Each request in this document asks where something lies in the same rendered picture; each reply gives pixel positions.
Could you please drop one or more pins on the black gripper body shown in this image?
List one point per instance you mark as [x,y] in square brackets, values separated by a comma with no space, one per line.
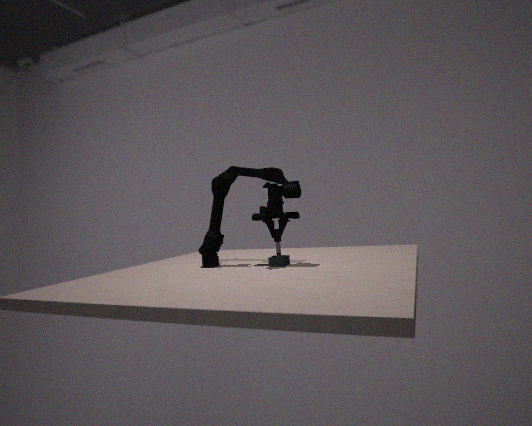
[275,207]

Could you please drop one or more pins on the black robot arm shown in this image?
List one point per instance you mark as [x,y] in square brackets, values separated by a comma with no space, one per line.
[220,188]

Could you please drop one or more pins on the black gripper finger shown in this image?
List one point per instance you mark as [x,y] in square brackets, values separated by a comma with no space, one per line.
[270,225]
[282,224]

